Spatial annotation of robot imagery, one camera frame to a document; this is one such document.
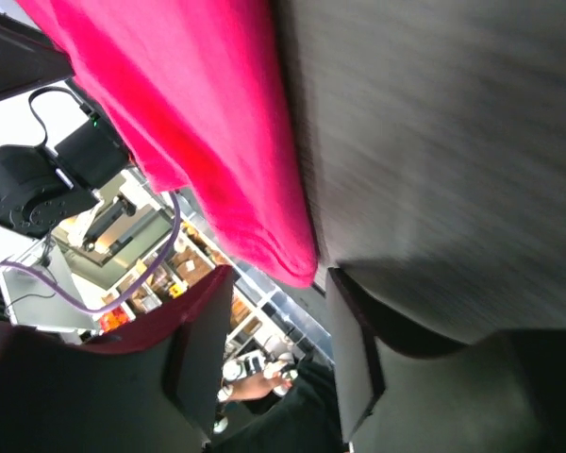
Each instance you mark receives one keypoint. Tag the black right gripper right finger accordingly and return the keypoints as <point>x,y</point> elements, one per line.
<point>404,388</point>

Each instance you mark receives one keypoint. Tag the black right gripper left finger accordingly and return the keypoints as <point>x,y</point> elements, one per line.
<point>149,386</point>

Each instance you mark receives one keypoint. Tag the background storage shelves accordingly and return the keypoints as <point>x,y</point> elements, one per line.
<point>134,223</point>

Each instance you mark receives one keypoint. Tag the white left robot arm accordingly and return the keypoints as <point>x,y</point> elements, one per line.
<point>39,188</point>

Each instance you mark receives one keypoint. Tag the red t-shirt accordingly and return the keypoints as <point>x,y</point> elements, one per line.
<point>194,89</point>

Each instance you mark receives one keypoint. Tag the person in black shirt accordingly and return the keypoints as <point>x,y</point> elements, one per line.
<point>307,418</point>

